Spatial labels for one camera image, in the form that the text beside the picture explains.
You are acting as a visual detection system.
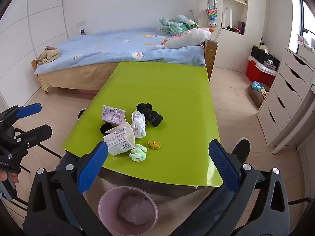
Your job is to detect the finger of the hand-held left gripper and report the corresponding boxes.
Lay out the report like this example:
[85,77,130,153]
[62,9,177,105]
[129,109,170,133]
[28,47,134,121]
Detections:
[14,124,53,151]
[0,102,42,129]

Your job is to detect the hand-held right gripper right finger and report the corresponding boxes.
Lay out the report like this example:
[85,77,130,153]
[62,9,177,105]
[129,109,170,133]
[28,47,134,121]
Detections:
[208,139,291,236]

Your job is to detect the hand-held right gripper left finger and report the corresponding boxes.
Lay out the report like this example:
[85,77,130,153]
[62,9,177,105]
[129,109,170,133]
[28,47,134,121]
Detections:
[23,141,110,236]

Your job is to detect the white paper carton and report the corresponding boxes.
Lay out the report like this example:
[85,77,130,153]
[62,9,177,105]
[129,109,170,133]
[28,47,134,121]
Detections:
[103,122,136,156]

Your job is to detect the black round ring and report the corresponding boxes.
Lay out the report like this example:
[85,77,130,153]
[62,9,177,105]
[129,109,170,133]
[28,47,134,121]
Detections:
[100,124,114,136]

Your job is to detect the pink waste bin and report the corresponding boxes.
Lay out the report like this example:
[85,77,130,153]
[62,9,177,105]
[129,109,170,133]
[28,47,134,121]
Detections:
[98,186,158,236]

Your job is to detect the pink printed cardboard box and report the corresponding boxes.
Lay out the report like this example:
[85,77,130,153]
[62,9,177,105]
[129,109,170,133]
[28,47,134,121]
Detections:
[101,104,125,125]

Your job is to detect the white sock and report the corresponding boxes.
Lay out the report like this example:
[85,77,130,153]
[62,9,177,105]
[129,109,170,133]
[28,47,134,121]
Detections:
[131,111,147,139]

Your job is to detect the black sock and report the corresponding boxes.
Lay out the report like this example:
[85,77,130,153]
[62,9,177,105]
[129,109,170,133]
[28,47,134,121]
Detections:
[136,102,163,128]

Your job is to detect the person's left hand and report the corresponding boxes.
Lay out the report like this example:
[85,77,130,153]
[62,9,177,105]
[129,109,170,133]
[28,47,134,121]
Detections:
[0,171,19,185]

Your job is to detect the black chair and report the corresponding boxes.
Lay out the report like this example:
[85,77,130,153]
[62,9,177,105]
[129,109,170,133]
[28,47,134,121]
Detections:
[10,141,62,210]

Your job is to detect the person's black shoe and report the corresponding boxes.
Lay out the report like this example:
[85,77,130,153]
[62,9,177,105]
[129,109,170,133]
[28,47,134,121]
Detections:
[231,139,251,163]

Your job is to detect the beige bed sheet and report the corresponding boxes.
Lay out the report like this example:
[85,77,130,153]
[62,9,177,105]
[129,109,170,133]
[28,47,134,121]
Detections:
[38,64,119,92]

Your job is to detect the folded beige towel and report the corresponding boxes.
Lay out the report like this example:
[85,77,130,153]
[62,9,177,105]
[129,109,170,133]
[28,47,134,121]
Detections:
[37,46,61,66]

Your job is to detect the person's right leg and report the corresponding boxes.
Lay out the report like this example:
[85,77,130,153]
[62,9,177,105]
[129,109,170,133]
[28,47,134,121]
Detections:
[160,184,238,236]

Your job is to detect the crumpled translucent bag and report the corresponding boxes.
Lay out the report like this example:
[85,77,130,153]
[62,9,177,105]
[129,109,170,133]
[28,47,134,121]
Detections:
[118,195,152,226]

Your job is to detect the white wardrobe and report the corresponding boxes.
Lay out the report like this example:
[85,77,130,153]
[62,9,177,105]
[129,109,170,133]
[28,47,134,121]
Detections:
[0,0,70,110]

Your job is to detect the brown pet bed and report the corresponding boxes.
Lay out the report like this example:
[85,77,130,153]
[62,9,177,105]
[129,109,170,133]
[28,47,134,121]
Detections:
[248,81,270,108]

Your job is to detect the white drawer cabinet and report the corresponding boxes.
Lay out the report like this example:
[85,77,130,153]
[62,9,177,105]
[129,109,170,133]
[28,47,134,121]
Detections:
[256,46,315,147]

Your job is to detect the green table mat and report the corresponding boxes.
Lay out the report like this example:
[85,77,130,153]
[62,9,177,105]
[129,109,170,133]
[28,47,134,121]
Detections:
[61,61,223,187]

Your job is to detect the red storage box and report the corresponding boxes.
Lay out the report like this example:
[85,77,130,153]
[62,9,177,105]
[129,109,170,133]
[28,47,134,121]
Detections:
[246,56,277,87]

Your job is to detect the blue printed blanket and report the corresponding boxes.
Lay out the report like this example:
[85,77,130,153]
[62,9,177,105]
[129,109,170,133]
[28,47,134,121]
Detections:
[34,27,206,76]

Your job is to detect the wooden bed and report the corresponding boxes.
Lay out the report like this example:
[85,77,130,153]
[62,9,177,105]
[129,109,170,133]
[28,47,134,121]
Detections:
[31,27,219,95]

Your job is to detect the black bag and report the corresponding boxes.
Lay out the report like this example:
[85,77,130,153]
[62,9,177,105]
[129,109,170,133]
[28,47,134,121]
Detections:
[250,45,280,66]

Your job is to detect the white unicorn plush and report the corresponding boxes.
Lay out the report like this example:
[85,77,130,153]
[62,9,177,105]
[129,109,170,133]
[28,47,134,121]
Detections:
[155,28,212,50]

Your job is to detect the green plush toy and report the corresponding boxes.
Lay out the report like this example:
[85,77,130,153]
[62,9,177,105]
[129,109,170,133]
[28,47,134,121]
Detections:
[159,15,199,36]

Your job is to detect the rainbow hanging bag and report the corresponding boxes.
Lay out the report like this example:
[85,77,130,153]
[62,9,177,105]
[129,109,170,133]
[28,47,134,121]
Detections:
[206,0,218,23]

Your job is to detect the white shelf unit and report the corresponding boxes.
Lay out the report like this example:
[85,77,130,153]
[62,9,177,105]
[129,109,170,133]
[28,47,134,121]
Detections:
[198,0,249,39]

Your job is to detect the white arch lamp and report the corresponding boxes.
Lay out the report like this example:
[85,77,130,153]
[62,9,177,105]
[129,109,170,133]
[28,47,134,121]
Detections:
[222,7,233,29]

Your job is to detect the window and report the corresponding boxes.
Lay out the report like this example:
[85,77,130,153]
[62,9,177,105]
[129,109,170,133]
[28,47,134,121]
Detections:
[290,0,315,53]

